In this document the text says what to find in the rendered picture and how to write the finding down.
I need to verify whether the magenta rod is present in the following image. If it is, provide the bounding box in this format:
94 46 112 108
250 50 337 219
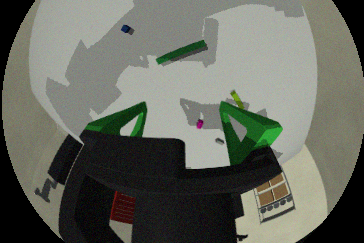
197 120 203 129

